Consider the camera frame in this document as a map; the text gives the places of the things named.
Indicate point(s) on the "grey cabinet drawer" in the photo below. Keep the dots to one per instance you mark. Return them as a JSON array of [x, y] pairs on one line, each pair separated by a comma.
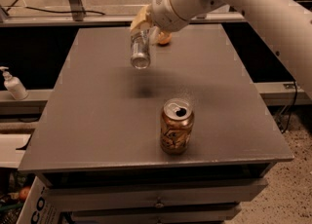
[[165, 215], [156, 195]]

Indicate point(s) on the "orange fruit on table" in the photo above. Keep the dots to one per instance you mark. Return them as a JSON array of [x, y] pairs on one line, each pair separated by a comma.
[[164, 38]]

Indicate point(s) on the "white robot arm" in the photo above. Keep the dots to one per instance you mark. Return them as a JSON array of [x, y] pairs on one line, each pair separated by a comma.
[[283, 25]]

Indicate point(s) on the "grey cabinet lower drawer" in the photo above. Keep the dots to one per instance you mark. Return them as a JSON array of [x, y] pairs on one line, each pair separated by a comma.
[[165, 215]]

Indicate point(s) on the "white cardboard box with letters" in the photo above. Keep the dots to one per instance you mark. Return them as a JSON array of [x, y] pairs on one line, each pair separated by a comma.
[[37, 209]]

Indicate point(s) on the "red apple in bin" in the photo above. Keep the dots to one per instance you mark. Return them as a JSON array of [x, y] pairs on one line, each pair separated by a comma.
[[23, 193]]

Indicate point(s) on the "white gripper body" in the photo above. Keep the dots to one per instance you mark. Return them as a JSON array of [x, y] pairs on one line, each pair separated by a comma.
[[161, 11]]

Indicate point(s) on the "silver blue redbull can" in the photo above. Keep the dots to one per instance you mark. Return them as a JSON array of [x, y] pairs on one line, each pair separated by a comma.
[[140, 56]]

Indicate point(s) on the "grey cabinet upper drawer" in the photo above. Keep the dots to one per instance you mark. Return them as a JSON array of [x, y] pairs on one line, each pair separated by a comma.
[[156, 195]]

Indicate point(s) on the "brown gold soda can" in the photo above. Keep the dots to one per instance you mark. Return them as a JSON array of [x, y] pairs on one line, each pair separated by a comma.
[[177, 120]]

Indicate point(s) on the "white pump lotion bottle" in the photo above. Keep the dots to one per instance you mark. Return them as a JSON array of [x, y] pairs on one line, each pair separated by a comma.
[[13, 85]]

